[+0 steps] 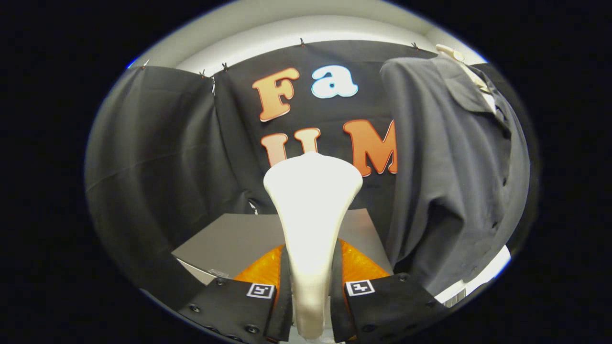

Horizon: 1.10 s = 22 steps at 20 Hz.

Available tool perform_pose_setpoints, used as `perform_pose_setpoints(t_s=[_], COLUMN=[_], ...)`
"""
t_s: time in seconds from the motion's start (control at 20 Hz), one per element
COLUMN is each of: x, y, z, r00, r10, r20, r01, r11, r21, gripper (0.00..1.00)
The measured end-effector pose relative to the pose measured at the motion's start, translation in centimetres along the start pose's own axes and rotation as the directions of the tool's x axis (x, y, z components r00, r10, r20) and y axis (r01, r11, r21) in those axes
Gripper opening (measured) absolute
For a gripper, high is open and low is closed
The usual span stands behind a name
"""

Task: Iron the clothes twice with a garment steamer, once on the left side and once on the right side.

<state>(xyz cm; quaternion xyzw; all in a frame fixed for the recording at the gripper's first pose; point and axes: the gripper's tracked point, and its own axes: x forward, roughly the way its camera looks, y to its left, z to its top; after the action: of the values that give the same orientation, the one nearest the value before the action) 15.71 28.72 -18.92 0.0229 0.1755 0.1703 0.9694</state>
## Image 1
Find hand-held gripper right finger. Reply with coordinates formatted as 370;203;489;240
330;238;450;344

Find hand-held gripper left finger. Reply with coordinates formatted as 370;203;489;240
178;241;293;344

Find grey button shirt clothes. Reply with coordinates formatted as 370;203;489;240
380;56;531;297

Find grey drawer cabinet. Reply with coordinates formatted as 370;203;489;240
171;208;393;287

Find white mannequin torso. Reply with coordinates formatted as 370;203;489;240
433;44;512;306

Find black backdrop cloth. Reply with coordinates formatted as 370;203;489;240
85;40;538;311

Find row of black cloth clips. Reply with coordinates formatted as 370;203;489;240
141;38;421;79

